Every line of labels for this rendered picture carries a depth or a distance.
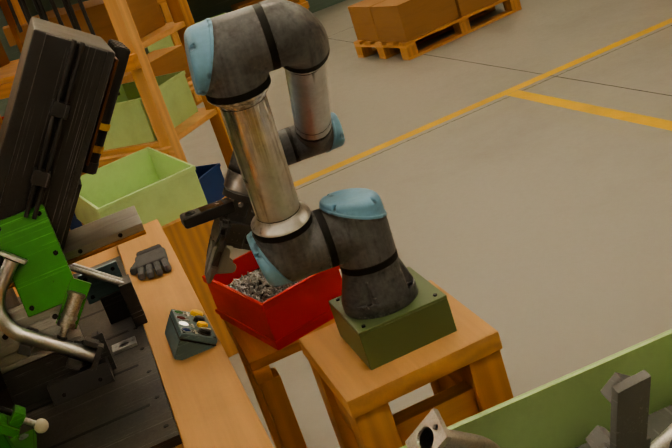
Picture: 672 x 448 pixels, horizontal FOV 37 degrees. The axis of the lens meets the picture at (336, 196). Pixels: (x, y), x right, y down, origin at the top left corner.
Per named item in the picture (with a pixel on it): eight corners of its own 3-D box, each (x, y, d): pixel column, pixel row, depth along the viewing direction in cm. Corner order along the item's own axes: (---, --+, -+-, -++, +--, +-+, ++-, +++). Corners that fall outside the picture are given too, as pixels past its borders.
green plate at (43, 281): (82, 292, 217) (45, 203, 215) (81, 296, 209) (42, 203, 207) (31, 313, 215) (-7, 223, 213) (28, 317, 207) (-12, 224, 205)
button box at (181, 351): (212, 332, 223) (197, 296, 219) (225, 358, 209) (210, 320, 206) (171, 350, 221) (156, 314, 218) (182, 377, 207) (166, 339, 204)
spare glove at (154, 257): (129, 263, 272) (125, 255, 271) (165, 248, 273) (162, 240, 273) (134, 287, 253) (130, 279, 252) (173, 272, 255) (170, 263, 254)
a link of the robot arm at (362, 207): (404, 255, 188) (385, 190, 184) (337, 279, 187) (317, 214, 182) (388, 235, 200) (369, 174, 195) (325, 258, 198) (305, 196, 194)
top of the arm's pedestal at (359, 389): (435, 294, 219) (430, 278, 217) (503, 348, 189) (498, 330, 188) (303, 354, 212) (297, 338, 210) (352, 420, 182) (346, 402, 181)
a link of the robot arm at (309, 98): (316, -32, 167) (331, 115, 211) (254, -12, 166) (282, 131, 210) (340, 20, 162) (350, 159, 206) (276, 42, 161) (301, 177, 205)
